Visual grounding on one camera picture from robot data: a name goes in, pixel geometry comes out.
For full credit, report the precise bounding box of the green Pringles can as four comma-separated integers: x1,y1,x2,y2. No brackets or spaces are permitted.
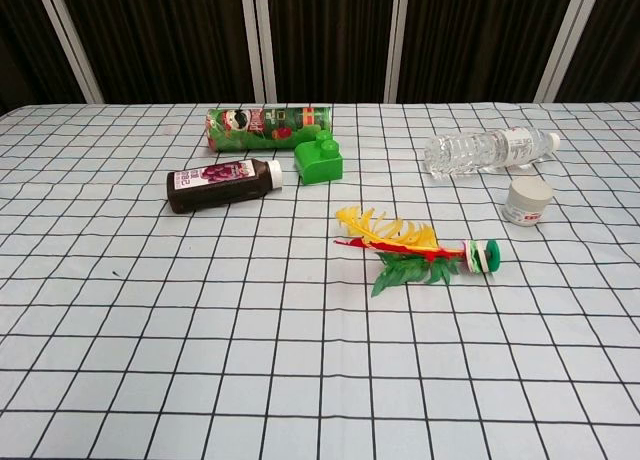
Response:
202,104,335,154

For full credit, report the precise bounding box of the dark grape juice bottle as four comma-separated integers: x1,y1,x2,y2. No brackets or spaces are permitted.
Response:
166,159,285,215

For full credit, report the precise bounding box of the small white jar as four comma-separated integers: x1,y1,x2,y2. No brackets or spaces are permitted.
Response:
502,176,555,228

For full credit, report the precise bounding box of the dark folding screen with white frames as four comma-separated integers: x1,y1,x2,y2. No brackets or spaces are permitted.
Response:
0,0,640,116

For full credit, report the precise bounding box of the green plastic building block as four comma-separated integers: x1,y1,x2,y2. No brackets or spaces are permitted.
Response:
293,130,346,186

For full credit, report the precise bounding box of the white grid-pattern tablecloth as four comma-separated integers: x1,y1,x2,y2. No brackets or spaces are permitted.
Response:
0,101,640,460

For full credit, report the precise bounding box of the clear plastic water bottle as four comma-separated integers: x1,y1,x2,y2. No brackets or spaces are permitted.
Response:
423,126,562,181

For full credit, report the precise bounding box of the colourful feather shuttlecock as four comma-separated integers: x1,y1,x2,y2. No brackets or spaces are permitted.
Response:
332,204,503,298

